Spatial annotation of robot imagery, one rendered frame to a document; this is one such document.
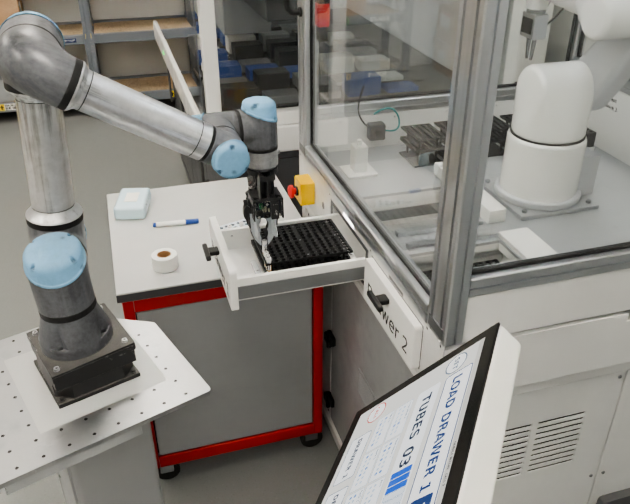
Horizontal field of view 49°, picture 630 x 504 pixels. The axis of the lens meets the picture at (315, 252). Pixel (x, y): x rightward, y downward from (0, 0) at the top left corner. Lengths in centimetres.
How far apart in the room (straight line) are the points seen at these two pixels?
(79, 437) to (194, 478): 95
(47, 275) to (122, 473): 54
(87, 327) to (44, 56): 55
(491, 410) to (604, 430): 95
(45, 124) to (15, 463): 65
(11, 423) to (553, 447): 119
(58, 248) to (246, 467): 119
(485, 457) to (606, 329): 78
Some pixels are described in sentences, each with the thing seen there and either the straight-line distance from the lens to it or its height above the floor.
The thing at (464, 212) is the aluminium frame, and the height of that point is 123.
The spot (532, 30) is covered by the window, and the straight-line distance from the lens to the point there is 115.
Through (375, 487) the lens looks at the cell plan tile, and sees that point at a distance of 92.
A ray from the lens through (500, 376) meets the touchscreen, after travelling 92.
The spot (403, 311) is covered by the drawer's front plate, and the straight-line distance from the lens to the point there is 146.
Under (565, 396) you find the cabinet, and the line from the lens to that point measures 164.
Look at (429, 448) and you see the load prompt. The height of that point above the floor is 114.
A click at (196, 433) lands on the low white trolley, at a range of 223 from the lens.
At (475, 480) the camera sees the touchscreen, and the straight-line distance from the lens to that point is 79.
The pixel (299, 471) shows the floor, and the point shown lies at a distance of 237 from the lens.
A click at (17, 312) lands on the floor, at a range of 330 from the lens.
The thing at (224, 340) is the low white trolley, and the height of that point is 54.
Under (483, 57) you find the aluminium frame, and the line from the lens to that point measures 110.
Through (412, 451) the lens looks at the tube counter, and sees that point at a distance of 90.
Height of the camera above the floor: 177
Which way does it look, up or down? 31 degrees down
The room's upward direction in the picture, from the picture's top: straight up
